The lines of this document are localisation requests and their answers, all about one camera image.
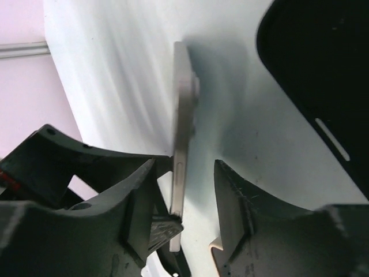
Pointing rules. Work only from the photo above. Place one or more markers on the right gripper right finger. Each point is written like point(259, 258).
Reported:
point(265, 236)

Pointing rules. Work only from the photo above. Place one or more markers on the beige phone case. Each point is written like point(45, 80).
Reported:
point(164, 263)

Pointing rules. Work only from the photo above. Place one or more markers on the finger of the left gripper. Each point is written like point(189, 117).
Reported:
point(163, 228)
point(42, 166)

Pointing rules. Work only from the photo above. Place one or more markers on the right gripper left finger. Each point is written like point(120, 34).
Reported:
point(105, 236)

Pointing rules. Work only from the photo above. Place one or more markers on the white-edged black phone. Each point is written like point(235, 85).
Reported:
point(186, 90)

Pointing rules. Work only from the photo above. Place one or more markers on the large black phone case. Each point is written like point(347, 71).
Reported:
point(317, 51)

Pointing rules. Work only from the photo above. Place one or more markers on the left aluminium frame post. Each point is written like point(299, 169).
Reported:
point(21, 50)

